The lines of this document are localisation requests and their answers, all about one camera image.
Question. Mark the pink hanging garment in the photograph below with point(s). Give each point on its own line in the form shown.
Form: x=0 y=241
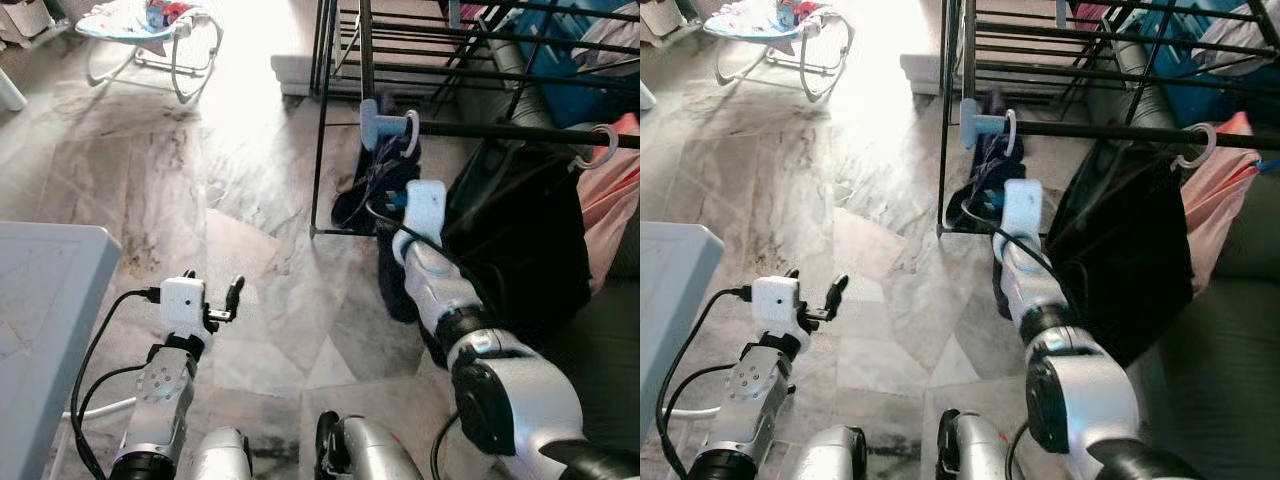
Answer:
x=612 y=210
x=1220 y=200

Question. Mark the light blue folding table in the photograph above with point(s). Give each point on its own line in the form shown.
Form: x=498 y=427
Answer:
x=665 y=320
x=40 y=320

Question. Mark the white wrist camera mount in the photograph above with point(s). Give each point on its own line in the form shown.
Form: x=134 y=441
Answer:
x=425 y=210
x=183 y=305
x=1022 y=208
x=775 y=303

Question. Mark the translucent plastic clothes hanger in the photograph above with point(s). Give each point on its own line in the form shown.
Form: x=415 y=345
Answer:
x=1013 y=140
x=414 y=140
x=1210 y=150
x=612 y=150

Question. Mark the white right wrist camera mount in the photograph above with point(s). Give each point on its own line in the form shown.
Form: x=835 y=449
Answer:
x=425 y=210
x=1022 y=208

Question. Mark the blue plastic bin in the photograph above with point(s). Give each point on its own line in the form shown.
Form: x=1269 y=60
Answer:
x=1170 y=70
x=560 y=70

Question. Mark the black hanging garment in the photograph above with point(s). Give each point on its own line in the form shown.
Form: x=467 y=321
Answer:
x=520 y=240
x=1120 y=240

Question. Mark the baby bouncer seat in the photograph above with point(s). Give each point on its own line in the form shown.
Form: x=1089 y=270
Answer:
x=130 y=22
x=760 y=22

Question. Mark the light blue rod bracket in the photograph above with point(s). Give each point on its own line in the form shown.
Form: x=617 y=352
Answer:
x=975 y=125
x=375 y=125

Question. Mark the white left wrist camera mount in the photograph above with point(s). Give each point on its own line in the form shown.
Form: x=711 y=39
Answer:
x=183 y=305
x=775 y=303

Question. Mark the silver right robot leg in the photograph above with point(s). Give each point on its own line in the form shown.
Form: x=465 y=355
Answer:
x=375 y=450
x=985 y=450

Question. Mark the grey-green leather sofa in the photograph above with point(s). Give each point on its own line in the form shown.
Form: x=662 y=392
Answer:
x=610 y=380
x=1230 y=380

